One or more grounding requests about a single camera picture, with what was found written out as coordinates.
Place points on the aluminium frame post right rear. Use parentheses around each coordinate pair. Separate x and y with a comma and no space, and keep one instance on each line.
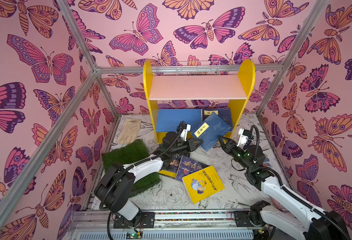
(306,28)

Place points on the beige cloth glove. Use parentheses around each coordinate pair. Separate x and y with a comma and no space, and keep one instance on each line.
(129,131)

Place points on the purple cover book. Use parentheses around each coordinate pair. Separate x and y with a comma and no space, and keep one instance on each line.
(188,166)

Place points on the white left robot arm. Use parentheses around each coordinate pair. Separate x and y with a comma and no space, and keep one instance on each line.
(115,187)

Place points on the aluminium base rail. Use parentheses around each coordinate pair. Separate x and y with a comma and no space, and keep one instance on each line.
(168,225)

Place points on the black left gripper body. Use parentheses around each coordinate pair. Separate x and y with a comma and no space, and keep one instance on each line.
(180,148)

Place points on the yellow wooden bookshelf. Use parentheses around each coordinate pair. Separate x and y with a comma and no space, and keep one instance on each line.
(236,89)

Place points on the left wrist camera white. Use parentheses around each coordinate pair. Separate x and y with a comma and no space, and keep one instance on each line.
(184,128)

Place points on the small green circuit board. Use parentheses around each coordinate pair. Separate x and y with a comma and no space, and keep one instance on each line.
(133,235)

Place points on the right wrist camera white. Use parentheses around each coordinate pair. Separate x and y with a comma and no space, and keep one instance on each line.
(245,139)

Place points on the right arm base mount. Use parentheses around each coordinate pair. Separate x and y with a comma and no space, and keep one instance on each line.
(248,218)

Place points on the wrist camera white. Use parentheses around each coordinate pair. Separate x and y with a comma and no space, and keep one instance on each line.
(184,128)
(245,139)

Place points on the dark portrait cover book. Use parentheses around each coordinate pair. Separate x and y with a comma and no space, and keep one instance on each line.
(170,167)

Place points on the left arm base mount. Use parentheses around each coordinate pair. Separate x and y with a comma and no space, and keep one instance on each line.
(143,220)

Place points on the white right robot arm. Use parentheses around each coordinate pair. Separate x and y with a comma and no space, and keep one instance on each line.
(305,221)

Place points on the yellow cartoon cover book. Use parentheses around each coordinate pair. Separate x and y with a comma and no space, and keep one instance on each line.
(202,184)

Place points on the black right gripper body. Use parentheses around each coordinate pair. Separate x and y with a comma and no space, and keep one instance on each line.
(232,148)

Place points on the navy book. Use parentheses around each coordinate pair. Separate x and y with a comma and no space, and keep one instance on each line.
(223,113)
(209,131)

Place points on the clear wire rack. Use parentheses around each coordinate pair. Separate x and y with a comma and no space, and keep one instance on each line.
(197,68)

